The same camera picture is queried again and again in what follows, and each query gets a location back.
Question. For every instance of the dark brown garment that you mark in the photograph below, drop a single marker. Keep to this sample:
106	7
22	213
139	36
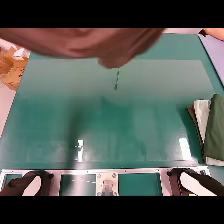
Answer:
193	116

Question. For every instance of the dark green garment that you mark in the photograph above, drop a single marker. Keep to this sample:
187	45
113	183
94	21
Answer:
215	128

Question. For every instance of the silver frame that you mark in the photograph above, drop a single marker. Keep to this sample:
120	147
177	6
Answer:
106	182

